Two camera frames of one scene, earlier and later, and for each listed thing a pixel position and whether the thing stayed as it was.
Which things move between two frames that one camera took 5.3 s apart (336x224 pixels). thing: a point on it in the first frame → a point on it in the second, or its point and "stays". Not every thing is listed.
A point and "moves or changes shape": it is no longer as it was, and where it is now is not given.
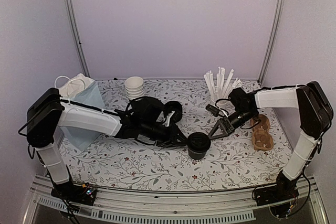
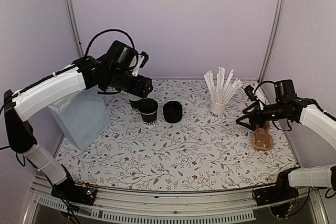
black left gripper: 170,140 → 141,89
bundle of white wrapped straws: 221,85 stays
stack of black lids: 173,106 stays
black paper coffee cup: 196,155 moves or changes shape
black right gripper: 223,121 → 253,120
